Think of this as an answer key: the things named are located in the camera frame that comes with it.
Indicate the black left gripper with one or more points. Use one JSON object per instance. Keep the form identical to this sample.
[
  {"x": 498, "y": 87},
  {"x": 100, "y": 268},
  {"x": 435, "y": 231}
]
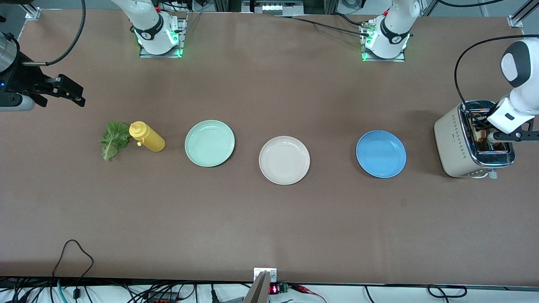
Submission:
[{"x": 481, "y": 120}]

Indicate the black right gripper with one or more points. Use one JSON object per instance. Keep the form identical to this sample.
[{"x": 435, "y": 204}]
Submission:
[{"x": 26, "y": 81}]

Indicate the green lettuce leaf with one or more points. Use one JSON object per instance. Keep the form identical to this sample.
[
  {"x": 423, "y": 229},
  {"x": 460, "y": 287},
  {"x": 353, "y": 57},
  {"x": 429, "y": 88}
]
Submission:
[{"x": 113, "y": 139}]

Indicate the yellow mustard squeeze bottle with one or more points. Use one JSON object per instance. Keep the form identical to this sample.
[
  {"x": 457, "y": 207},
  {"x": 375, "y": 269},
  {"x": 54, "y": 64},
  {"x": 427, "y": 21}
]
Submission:
[{"x": 151, "y": 141}]

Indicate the blue plate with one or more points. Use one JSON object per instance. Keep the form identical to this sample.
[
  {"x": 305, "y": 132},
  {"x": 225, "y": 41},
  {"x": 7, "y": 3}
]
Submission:
[{"x": 381, "y": 153}]

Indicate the light green plate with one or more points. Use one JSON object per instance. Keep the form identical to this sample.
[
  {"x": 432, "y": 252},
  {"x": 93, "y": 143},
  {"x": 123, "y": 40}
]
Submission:
[{"x": 209, "y": 143}]

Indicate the beige plate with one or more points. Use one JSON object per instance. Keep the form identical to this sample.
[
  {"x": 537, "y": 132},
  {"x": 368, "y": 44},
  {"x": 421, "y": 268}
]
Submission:
[{"x": 284, "y": 160}]

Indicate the beige and chrome toaster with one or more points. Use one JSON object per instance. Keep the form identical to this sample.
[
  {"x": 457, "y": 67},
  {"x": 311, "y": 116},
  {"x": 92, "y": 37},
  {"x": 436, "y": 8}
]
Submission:
[{"x": 452, "y": 143}]

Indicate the white power strip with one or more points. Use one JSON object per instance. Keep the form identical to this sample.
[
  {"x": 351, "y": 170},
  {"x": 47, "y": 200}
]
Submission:
[{"x": 276, "y": 7}]

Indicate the red clip lead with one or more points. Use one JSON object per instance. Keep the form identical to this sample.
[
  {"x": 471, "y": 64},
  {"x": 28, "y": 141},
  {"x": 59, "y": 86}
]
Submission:
[{"x": 303, "y": 288}]

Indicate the red LED display module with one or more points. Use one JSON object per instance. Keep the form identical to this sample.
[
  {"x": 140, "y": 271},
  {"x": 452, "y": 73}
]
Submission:
[{"x": 274, "y": 289}]

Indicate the grey metal beam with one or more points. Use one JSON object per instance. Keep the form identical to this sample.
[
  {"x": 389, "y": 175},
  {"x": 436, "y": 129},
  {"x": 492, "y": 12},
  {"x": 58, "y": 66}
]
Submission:
[{"x": 259, "y": 292}]

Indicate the aluminium corner bracket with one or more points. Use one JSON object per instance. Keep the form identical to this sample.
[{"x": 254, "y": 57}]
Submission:
[
  {"x": 516, "y": 21},
  {"x": 33, "y": 13}
]

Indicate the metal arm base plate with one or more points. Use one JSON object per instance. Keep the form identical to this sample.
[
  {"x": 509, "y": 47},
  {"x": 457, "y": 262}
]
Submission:
[
  {"x": 383, "y": 59},
  {"x": 183, "y": 38}
]

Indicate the white metal bracket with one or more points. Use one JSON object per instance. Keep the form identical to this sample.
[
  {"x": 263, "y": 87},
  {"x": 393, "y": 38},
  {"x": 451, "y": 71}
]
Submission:
[{"x": 271, "y": 273}]

